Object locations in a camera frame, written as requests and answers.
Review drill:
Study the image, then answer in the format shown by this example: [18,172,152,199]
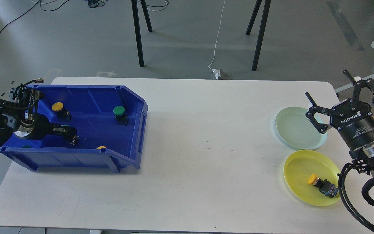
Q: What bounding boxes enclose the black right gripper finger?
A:
[305,92,333,134]
[343,69,374,108]

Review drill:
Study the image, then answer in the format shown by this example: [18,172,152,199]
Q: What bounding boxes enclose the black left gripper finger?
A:
[51,125,78,139]

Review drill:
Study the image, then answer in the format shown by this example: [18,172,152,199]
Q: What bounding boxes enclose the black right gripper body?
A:
[330,99,374,151]

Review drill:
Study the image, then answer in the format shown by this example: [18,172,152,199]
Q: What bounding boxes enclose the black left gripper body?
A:
[13,114,52,140]

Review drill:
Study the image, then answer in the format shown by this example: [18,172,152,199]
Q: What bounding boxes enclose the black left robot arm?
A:
[0,78,79,148]

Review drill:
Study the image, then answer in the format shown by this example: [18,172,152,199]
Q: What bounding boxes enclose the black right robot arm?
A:
[305,70,374,233]

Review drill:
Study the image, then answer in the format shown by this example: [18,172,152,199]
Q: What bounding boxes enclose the light green plate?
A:
[274,107,328,150]

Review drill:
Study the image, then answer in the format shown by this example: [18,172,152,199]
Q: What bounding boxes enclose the yellow plate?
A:
[283,150,340,206]

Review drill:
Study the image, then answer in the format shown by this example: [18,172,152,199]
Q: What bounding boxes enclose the blue plastic bin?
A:
[0,85,148,173]

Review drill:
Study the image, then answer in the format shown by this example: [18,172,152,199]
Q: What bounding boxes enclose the white power adapter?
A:
[212,69,230,80]

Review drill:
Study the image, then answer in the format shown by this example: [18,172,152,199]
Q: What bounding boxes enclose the black tripod legs right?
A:
[245,0,272,71]

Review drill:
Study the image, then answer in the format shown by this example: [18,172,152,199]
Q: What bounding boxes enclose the black tripod legs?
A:
[245,0,272,71]
[131,0,153,68]

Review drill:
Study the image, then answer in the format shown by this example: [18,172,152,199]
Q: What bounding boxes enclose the black tripod legs left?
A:
[131,0,153,68]

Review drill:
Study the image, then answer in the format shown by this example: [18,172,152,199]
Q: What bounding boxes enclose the black floor cable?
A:
[0,0,70,56]

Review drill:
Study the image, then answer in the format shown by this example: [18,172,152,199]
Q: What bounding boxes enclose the white cable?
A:
[208,0,226,70]

